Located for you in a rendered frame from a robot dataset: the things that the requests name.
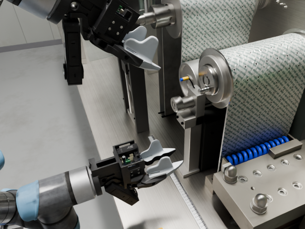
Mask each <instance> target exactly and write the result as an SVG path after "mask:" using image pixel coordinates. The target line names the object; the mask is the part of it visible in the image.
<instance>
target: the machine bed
mask: <svg viewBox="0 0 305 229"><path fill-rule="evenodd" d="M81 37H82V35H81ZM82 42H83V46H84V51H85V55H86V59H87V63H85V64H83V68H84V78H83V79H82V85H77V88H78V91H79V95H80V98H81V101H82V104H83V107H84V111H85V113H86V116H87V119H88V122H89V126H90V129H91V132H92V135H93V138H94V141H95V144H96V147H97V150H98V154H99V156H100V159H101V160H103V159H106V158H109V157H113V156H114V154H113V146H115V145H118V144H121V143H124V142H128V141H131V140H134V142H135V143H136V144H137V146H138V149H139V153H142V152H143V151H146V150H147V149H149V147H150V144H151V142H150V141H149V139H148V136H152V135H153V136H154V138H155V140H159V141H160V143H161V146H162V148H163V149H164V148H173V149H175V150H176V151H175V152H174V153H173V154H172V155H171V156H170V157H169V158H170V160H171V162H172V163H174V162H176V161H180V160H183V162H184V138H185V130H184V128H183V127H182V126H181V124H180V123H179V122H178V120H177V119H176V115H177V113H173V114H169V115H166V116H165V113H161V114H158V112H160V98H159V78H158V72H157V73H153V74H149V75H148V74H146V72H144V73H145V85H146V96H147V106H148V122H149V130H147V131H144V132H141V133H138V134H137V132H136V127H135V125H134V124H133V122H132V120H131V118H130V116H129V114H128V113H126V111H125V106H124V100H123V91H122V85H121V79H120V72H119V66H118V58H117V57H116V56H112V57H108V58H103V59H99V60H94V61H89V57H88V53H87V48H86V44H85V40H84V39H83V37H82ZM217 170H218V165H216V166H213V167H211V168H208V169H205V170H203V171H201V170H200V172H197V173H195V174H192V175H189V176H187V177H184V178H183V177H182V175H181V173H180V172H179V170H178V169H177V170H176V171H175V173H176V175H177V176H178V178H179V180H180V181H181V183H182V185H183V187H184V188H185V190H186V191H187V193H188V195H189V197H190V198H191V200H192V202H193V203H194V205H195V207H196V208H197V210H198V212H199V213H200V215H201V217H202V218H203V220H204V222H205V223H206V225H207V227H208V228H209V229H240V227H236V226H233V225H232V224H231V223H230V216H231V214H230V213H229V211H228V210H227V209H226V207H225V206H224V204H223V203H222V202H221V200H220V199H219V197H218V196H217V194H214V195H212V194H211V192H210V191H209V189H208V188H207V186H206V185H205V180H206V176H207V175H210V174H213V173H215V172H217ZM135 189H136V190H137V193H138V198H139V201H138V202H137V203H135V204H134V205H133V206H131V205H129V204H127V203H125V202H123V201H122V200H120V199H118V198H116V197H114V196H113V200H114V203H115V206H116V209H117V212H118V215H119V218H120V221H121V224H122V227H123V229H159V228H161V227H162V228H164V229H199V227H198V225H197V223H196V222H195V219H194V218H193V216H192V214H191V212H190V211H189V209H188V207H187V206H186V204H185V202H184V200H183V199H182V197H181V195H180V193H179V192H178V190H177V188H176V186H175V184H174V183H173V181H172V179H171V177H170V176H168V177H167V178H166V179H164V180H163V181H161V182H160V183H158V184H157V185H155V186H152V187H148V188H140V189H138V188H135Z"/></svg>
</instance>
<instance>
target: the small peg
mask: <svg viewBox="0 0 305 229"><path fill-rule="evenodd" d="M210 91H211V89H210V87H209V86H207V87H204V88H201V89H198V93H199V94H200V95H201V94H204V93H207V92H210Z"/></svg>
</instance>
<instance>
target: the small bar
mask: <svg viewBox="0 0 305 229"><path fill-rule="evenodd" d="M301 147H302V143H301V142H300V141H299V140H298V139H294V140H291V141H288V142H286V143H283V144H280V145H278V146H275V147H272V148H270V149H269V150H268V154H269V155H270V156H271V157H272V158H273V159H275V158H277V157H280V156H283V155H285V154H288V153H290V152H293V151H295V150H298V149H301Z"/></svg>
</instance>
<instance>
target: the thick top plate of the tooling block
mask: <svg viewBox="0 0 305 229"><path fill-rule="evenodd" d="M300 142H301V143H302V147H301V149H298V150H295V151H293V152H290V153H288V154H285V155H283V156H280V157H277V158H275V159H273V158H272V157H271V156H270V155H269V154H265V155H262V156H259V157H257V158H254V159H251V160H249V161H246V162H243V163H241V164H238V165H235V167H236V168H237V176H238V177H237V178H238V180H237V182H236V183H235V184H228V183H226V182H225V181H224V180H223V175H224V173H223V172H222V171H219V172H217V173H214V175H213V182H212V189H213V190H214V191H215V193H216V194H217V196H218V197H219V199H220V200H221V202H222V203H223V204H224V206H225V207H226V209H227V210H228V211H229V213H230V214H231V216H232V217H233V219H234V220H235V221H236V223H237V224H238V226H239V227H240V229H275V228H277V227H279V226H282V225H284V224H286V223H288V222H290V221H292V220H294V219H296V218H298V217H300V216H302V215H305V139H304V140H302V141H300ZM257 194H264V195H265V196H266V197H267V211H266V213H265V214H261V215H260V214H255V213H254V212H253V211H252V210H251V209H250V203H251V201H252V199H253V198H254V197H255V196H256V195H257Z"/></svg>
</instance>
